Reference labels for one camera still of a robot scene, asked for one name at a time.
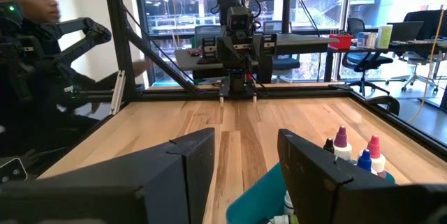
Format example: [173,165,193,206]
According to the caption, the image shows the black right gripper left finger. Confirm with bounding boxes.
[0,128,216,224]

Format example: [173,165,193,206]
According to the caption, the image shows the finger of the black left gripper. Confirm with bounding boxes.
[201,36,218,65]
[261,33,279,59]

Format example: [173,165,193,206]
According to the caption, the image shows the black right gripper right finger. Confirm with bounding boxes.
[278,128,447,224]

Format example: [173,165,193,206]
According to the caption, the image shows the small white-capped dropper bottle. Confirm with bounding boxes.
[283,191,296,217]
[267,214,291,224]

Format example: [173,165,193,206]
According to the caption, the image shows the blue-capped food coloring bottle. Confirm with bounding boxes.
[356,149,378,176]

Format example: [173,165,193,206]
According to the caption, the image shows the black-capped food coloring bottle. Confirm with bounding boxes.
[323,137,336,155]

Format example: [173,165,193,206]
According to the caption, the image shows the purple-capped food coloring bottle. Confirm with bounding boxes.
[333,125,353,164]

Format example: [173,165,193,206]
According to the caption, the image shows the red-capped food coloring bottle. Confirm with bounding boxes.
[359,135,388,179]

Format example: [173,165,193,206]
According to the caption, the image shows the teal plastic bin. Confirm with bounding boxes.
[225,163,397,224]

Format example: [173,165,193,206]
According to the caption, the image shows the blue office chair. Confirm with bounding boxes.
[271,54,302,80]

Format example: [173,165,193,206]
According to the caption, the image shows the grey lower desk top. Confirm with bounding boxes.
[173,47,226,72]

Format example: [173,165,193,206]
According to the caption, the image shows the person's hand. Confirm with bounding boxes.
[132,59,154,77]

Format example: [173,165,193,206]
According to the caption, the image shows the red box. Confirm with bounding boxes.
[328,33,354,51]

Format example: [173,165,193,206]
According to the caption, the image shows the white blue box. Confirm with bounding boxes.
[356,31,377,50]

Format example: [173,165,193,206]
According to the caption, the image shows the black office chair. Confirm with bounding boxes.
[341,17,395,96]

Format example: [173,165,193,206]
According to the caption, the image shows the black table clamp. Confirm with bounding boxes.
[365,95,401,116]

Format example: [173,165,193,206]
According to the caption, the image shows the black device silver rim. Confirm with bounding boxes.
[0,156,28,185]

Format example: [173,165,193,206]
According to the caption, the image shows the black background desk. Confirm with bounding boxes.
[324,38,447,84]

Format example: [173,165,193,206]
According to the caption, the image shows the dark laptop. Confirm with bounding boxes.
[386,20,425,43]

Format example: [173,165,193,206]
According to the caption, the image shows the office chair white base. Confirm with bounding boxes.
[386,9,447,96]

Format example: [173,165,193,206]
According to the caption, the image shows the person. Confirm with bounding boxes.
[0,0,154,186]

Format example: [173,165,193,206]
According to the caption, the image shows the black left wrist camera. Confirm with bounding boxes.
[226,6,253,32]

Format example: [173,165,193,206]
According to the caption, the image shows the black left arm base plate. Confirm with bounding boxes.
[215,77,261,108]

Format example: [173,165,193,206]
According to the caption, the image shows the black metal table frame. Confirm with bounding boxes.
[101,0,447,162]

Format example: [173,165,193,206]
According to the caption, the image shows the white strip bracket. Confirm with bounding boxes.
[110,70,126,116]

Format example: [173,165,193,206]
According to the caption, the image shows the yellow extension cable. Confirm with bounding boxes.
[406,6,447,124]

